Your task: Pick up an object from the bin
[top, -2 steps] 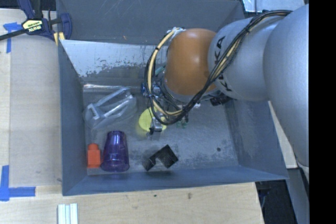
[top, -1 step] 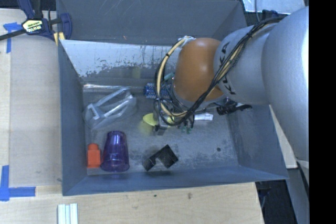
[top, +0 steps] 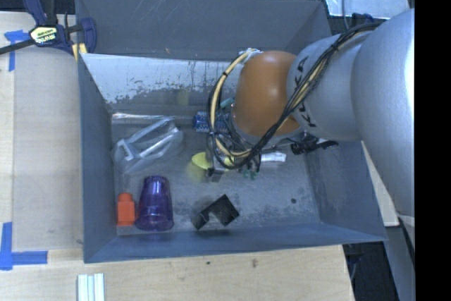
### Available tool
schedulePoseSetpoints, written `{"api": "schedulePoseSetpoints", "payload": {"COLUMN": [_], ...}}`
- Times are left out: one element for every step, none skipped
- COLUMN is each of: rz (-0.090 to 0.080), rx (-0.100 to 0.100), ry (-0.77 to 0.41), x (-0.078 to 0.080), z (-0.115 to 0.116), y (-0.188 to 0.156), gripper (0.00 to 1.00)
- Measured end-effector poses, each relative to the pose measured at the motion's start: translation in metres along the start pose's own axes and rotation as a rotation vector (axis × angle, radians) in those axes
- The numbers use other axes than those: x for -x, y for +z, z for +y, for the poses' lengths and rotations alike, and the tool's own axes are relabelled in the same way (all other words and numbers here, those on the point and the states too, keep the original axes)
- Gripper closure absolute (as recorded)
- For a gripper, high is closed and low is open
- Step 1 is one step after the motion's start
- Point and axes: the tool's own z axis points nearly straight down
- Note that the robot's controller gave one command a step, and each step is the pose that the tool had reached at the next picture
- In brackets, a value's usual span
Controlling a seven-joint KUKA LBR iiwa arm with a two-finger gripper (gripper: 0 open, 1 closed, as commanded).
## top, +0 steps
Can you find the yellow round thing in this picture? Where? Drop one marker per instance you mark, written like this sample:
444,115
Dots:
199,161

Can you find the grey metal bin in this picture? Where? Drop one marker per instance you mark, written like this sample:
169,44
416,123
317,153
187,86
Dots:
275,201

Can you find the purple plastic cup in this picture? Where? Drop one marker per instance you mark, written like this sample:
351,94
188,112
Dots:
154,204

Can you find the clear plastic package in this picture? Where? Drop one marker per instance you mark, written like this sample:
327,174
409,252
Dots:
148,148

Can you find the orange plastic block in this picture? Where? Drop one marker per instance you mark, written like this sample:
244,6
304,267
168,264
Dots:
125,210

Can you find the pale wood board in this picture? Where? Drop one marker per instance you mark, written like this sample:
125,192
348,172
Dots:
46,151

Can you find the black angular bracket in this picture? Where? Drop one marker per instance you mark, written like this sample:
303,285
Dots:
225,209

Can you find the black cylinder on white bracket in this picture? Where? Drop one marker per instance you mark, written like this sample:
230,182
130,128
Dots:
306,147

